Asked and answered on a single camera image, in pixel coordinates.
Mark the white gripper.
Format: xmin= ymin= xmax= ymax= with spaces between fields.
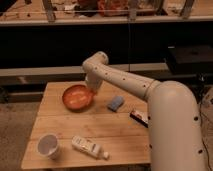
xmin=85 ymin=75 xmax=103 ymax=93

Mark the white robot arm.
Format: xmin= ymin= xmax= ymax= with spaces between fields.
xmin=82 ymin=52 xmax=206 ymax=171

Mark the orange ceramic bowl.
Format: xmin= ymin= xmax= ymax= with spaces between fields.
xmin=62 ymin=84 xmax=94 ymax=111

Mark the blue sponge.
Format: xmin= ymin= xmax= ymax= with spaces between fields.
xmin=107 ymin=96 xmax=124 ymax=112

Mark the wooden table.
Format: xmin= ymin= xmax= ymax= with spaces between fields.
xmin=22 ymin=82 xmax=150 ymax=170

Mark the white plastic bottle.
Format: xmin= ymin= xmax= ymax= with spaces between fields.
xmin=71 ymin=136 xmax=110 ymax=160

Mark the white plastic cup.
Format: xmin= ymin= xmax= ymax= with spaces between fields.
xmin=37 ymin=134 xmax=60 ymax=160

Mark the black box on shelf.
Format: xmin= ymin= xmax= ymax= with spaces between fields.
xmin=165 ymin=45 xmax=213 ymax=74

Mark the long wooden shelf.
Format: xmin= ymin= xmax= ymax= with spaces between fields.
xmin=0 ymin=0 xmax=213 ymax=26

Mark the black floor cable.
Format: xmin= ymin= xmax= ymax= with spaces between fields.
xmin=198 ymin=73 xmax=213 ymax=171

